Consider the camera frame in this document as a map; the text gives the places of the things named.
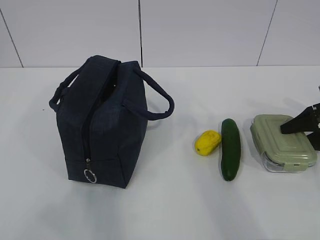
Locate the green cucumber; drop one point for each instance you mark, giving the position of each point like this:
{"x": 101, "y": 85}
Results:
{"x": 231, "y": 149}

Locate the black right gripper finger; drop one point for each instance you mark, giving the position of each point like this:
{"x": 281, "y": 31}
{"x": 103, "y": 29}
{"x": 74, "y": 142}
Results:
{"x": 307, "y": 121}
{"x": 314, "y": 139}

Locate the green lidded glass container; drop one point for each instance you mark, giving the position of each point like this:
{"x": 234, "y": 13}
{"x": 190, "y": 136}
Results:
{"x": 282, "y": 153}

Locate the dark navy lunch bag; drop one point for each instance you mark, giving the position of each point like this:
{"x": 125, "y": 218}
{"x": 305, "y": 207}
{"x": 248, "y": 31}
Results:
{"x": 102, "y": 112}

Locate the yellow lemon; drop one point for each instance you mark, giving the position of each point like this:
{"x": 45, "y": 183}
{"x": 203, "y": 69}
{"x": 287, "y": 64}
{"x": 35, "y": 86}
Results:
{"x": 207, "y": 142}

